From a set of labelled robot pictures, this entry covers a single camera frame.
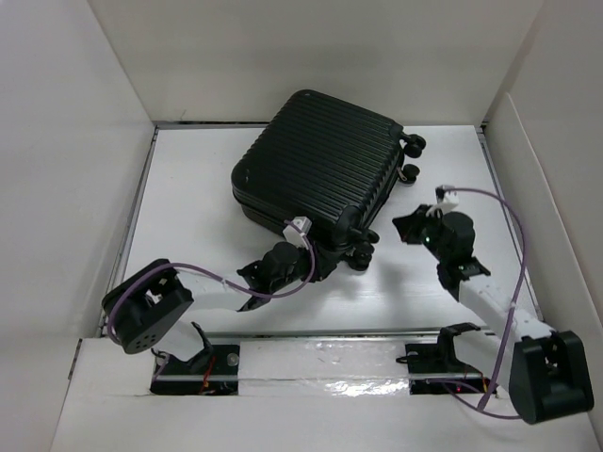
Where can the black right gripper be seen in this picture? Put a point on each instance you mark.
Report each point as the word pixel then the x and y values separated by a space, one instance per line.
pixel 409 225

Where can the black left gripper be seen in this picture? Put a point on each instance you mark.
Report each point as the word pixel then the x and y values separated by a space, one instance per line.
pixel 322 265

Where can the black hard-shell suitcase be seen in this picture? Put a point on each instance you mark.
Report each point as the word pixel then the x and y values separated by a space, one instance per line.
pixel 329 160

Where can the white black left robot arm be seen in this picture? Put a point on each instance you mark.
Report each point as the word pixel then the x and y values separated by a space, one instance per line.
pixel 145 312

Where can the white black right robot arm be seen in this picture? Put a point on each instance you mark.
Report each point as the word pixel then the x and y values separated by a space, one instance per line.
pixel 544 371

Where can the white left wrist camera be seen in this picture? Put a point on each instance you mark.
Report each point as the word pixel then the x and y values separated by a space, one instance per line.
pixel 296 231

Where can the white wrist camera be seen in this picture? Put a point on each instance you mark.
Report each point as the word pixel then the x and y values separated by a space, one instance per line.
pixel 447 199
pixel 296 231

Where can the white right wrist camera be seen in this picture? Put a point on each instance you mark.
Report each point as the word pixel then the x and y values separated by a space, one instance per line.
pixel 447 199

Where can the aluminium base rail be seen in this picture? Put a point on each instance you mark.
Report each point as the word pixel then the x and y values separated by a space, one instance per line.
pixel 271 360

